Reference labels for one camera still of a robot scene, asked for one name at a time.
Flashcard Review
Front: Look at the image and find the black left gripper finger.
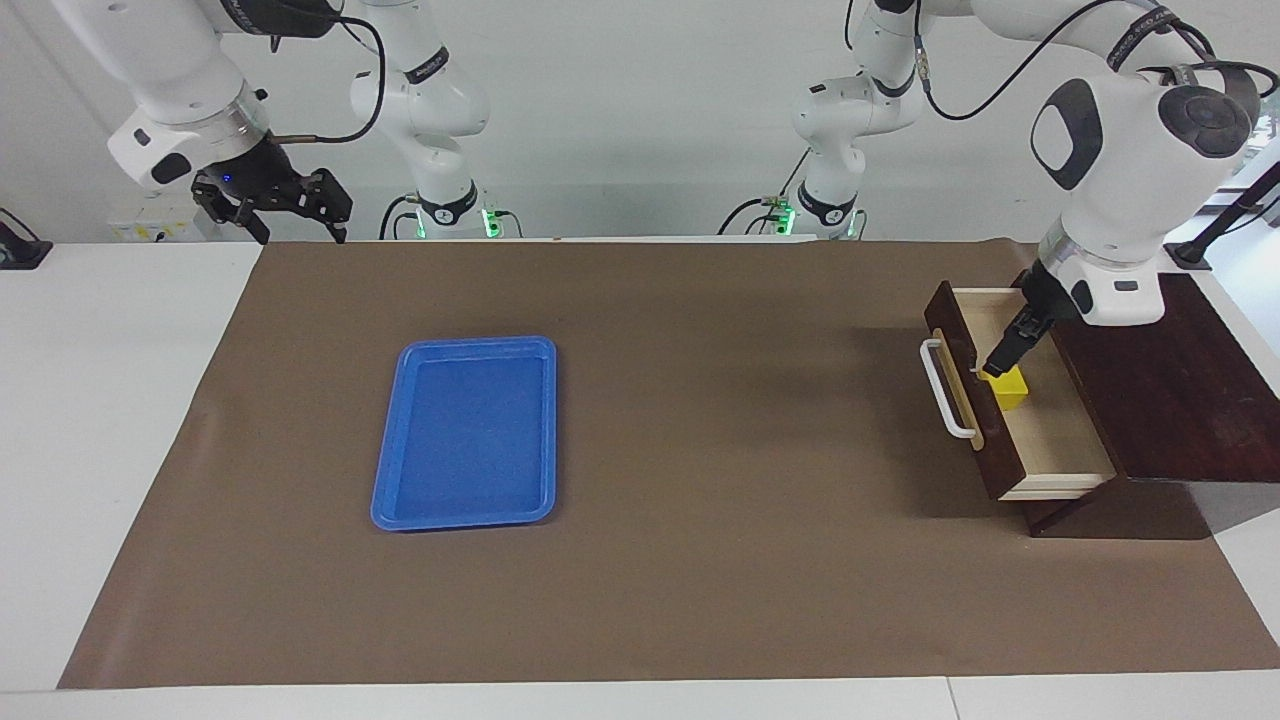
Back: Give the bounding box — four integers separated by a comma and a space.
984, 324, 1042, 380

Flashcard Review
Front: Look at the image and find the yellow cube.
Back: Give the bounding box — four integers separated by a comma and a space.
979, 364, 1030, 412

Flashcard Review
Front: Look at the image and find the white drawer handle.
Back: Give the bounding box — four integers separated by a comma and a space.
919, 337, 980, 442

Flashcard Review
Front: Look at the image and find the dark wooden drawer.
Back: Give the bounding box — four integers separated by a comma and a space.
922, 280, 1119, 502

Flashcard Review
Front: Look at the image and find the dark brown wooden cabinet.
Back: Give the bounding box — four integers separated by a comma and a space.
1010, 268, 1280, 540

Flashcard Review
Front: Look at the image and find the black clamp stand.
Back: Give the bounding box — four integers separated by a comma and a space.
1164, 160, 1280, 272

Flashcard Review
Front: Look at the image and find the blue plastic tray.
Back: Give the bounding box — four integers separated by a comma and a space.
369, 335, 559, 533

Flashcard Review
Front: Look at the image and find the brown table mat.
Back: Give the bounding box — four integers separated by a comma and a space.
57, 239, 1280, 691

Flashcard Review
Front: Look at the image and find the black right base cable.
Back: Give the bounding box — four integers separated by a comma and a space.
377, 194, 421, 242

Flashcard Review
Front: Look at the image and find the white wall outlet box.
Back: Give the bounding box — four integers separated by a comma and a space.
107, 194, 220, 244

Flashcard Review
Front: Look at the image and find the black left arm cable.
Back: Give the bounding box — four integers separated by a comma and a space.
914, 0, 1280, 123

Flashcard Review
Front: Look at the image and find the black desk mount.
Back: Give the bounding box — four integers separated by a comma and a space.
0, 207, 54, 270

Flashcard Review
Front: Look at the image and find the black left base cable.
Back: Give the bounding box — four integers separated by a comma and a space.
718, 148, 813, 239

